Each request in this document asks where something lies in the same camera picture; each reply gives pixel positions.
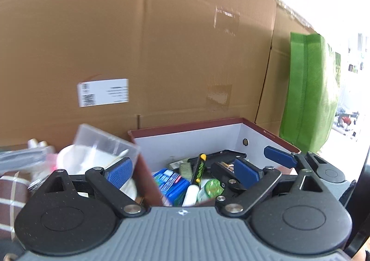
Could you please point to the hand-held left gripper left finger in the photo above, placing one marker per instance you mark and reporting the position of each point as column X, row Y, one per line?
column 121, row 173

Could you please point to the brown cardboard box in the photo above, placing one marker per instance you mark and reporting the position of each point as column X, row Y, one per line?
column 202, row 139

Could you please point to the large cardboard box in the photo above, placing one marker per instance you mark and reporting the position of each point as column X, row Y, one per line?
column 115, row 33

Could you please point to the white ribbed plastic bowl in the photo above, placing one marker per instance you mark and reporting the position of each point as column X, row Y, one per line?
column 75, row 160

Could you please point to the black marker pen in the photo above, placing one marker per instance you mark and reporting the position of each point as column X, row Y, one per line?
column 199, row 170

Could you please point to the clear pencil case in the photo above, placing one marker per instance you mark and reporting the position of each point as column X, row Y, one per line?
column 20, row 158

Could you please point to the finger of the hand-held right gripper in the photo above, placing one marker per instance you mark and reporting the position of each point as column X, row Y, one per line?
column 279, row 157
column 222, row 174

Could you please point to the plain cardboard box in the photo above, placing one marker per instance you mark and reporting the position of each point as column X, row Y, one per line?
column 277, row 76

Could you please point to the brown plaid pouch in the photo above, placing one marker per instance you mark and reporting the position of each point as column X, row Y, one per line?
column 11, row 191

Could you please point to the blue card box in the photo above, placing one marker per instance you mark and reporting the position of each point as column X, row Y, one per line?
column 170, row 184

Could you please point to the green sachet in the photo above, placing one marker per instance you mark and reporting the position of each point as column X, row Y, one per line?
column 213, row 187

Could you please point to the green fabric bag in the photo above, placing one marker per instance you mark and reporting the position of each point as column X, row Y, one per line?
column 309, row 90

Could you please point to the black phone case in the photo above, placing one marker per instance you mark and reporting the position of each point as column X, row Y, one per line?
column 222, row 155

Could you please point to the clear plastic container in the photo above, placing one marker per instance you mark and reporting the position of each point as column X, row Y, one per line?
column 98, row 141

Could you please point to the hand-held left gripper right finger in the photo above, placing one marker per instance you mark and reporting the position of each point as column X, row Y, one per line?
column 245, row 174

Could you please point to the white shipping label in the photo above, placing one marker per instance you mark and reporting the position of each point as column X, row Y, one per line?
column 102, row 92

